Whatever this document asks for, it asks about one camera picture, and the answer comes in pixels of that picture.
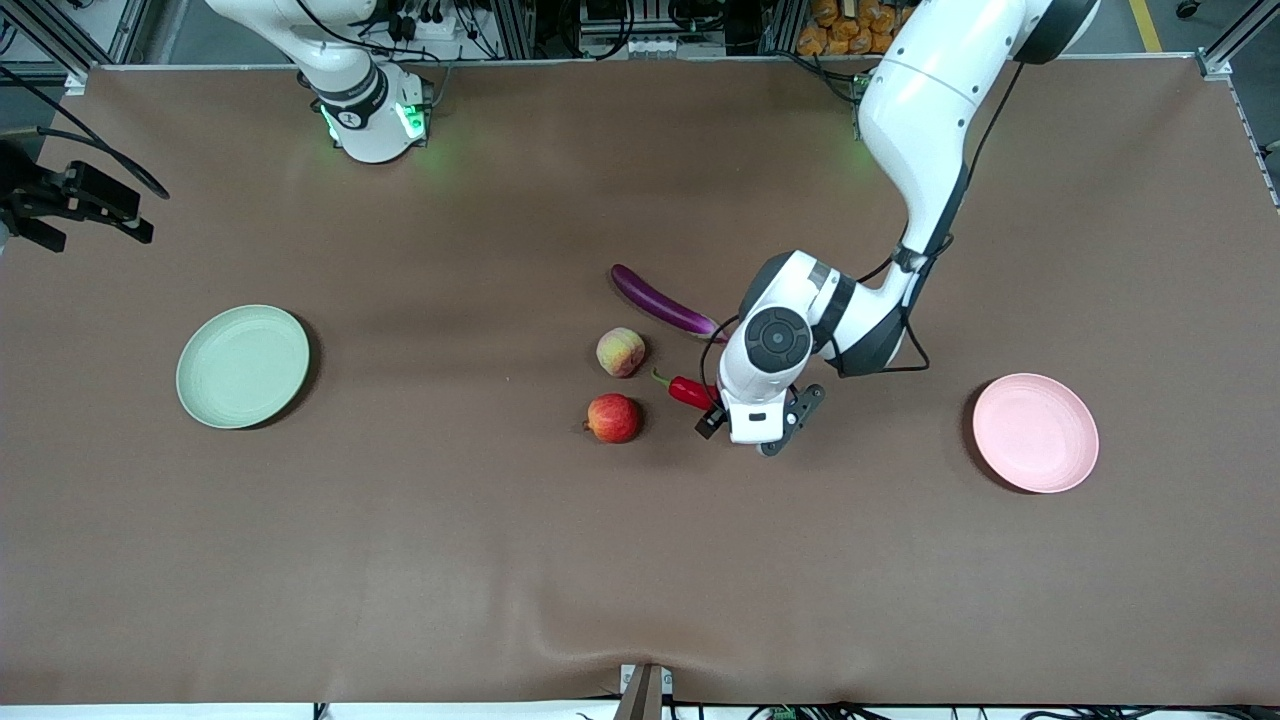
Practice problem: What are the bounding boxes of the red chili pepper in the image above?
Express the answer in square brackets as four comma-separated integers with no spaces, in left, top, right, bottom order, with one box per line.
[652,368,721,411]

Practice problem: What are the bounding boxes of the red apple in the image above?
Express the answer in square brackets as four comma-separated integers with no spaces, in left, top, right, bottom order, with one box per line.
[584,393,643,445]

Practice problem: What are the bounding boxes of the yellow pink peach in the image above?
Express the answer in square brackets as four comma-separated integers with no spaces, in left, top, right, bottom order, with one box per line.
[597,328,647,379]

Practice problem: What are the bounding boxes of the long purple eggplant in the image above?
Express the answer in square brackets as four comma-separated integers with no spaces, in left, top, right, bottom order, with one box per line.
[611,264,729,344]

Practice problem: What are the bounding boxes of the pile of orange fruits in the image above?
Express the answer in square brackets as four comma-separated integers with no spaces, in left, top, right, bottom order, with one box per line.
[797,0,901,57]

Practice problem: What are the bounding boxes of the light green round plate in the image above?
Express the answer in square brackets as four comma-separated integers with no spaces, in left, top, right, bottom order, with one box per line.
[176,305,312,431]

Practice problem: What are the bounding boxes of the brown table cover mat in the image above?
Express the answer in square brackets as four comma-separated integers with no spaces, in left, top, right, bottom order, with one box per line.
[0,58,1280,706]

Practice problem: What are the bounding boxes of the pink round plate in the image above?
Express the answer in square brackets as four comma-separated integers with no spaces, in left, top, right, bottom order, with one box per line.
[972,373,1100,495]

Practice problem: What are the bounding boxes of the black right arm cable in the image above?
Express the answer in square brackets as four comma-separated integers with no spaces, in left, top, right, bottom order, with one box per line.
[0,62,171,201]

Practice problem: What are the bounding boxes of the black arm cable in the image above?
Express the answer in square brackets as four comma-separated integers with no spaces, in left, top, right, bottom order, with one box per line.
[700,60,1026,401]
[0,62,171,201]

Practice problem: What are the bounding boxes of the aluminium frame bars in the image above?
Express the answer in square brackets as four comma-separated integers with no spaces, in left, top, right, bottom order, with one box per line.
[0,0,151,83]

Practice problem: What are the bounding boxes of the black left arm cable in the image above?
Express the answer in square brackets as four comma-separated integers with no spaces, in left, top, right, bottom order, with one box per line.
[700,60,1026,401]

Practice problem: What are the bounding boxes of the metal stand bracket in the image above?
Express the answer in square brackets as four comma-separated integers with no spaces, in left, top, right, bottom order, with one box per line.
[618,663,674,720]

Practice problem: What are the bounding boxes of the aluminium frame post with bracket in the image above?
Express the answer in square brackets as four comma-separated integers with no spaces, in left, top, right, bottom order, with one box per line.
[1195,0,1280,79]

